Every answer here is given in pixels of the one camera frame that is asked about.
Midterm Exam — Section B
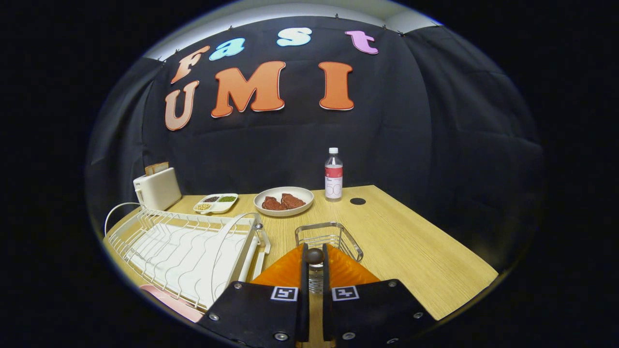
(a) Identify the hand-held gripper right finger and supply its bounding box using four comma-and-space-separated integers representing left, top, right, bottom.
322, 243, 438, 348

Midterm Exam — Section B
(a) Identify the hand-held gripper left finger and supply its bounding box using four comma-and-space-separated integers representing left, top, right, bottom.
197, 243, 310, 348

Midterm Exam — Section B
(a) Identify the metal wire basket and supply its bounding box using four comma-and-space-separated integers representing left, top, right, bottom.
295, 222, 364, 295

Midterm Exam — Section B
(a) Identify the white wire dish rack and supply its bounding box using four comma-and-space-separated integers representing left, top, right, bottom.
103, 202, 271, 311

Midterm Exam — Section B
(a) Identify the pink plate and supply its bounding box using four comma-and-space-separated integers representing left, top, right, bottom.
139, 284, 205, 323

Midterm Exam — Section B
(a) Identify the white plate with meat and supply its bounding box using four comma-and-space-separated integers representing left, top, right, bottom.
253, 187, 314, 217

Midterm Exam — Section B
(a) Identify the white divided dish with beans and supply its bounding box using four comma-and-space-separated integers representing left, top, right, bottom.
193, 193, 239, 215

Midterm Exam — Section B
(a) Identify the clear plastic bottle red label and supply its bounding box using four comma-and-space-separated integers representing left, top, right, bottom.
324, 147, 343, 202

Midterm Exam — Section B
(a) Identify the black backdrop cloth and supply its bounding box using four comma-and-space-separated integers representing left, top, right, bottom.
86, 14, 546, 271

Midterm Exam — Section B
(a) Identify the white toaster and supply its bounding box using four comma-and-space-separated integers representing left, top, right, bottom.
133, 167, 182, 211

